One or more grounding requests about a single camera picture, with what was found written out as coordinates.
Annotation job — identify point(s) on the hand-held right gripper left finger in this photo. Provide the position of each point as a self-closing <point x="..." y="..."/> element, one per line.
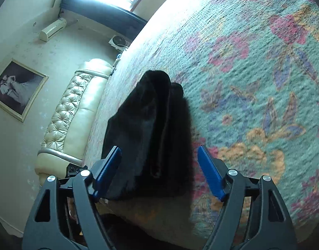
<point x="107" y="169"/>

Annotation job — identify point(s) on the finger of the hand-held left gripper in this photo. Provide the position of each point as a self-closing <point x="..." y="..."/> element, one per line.
<point x="72" y="171"/>

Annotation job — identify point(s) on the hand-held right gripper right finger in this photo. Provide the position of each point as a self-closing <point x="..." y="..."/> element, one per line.
<point x="210" y="172"/>

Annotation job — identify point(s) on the black pants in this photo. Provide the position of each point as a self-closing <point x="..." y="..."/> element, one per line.
<point x="149" y="135"/>

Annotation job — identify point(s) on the cream tufted leather headboard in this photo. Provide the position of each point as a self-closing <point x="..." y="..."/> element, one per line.
<point x="71" y="119"/>

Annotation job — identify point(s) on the bed with floral quilt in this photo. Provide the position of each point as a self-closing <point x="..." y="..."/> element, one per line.
<point x="240" y="83"/>

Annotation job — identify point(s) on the white box fan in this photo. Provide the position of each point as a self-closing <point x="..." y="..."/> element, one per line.
<point x="119" y="42"/>

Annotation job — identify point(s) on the dark blue curtain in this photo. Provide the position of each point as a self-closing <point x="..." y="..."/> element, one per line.
<point x="104" y="15"/>

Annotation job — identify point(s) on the framed wall picture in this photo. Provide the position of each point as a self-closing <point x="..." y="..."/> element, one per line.
<point x="16" y="88"/>

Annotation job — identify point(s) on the white wall air conditioner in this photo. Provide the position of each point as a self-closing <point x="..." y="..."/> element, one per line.
<point x="52" y="30"/>

